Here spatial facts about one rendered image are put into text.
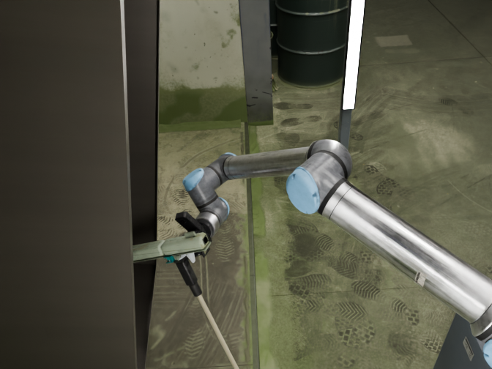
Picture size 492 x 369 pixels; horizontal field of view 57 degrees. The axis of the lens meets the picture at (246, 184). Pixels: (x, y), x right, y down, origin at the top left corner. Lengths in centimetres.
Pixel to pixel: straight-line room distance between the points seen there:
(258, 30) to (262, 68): 25
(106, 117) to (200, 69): 241
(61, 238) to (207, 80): 236
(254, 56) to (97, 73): 241
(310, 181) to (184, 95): 207
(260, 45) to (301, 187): 188
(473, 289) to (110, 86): 88
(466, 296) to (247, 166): 80
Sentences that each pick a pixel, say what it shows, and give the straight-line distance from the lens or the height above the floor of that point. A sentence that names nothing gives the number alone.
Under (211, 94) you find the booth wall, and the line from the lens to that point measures 310.
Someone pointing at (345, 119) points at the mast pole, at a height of 54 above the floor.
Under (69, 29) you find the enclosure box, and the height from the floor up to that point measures 159.
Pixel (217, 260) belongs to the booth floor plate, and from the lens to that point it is 227.
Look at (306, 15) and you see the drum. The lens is 342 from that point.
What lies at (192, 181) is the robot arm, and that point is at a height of 75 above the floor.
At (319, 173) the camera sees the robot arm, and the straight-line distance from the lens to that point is 118.
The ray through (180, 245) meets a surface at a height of 76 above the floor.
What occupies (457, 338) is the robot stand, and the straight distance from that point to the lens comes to 156.
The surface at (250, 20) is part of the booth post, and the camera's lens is 289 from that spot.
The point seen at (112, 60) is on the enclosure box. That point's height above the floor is 154.
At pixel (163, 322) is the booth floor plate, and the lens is 211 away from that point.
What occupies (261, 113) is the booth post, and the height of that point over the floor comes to 11.
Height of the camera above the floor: 177
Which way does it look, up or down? 41 degrees down
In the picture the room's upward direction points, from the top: 5 degrees counter-clockwise
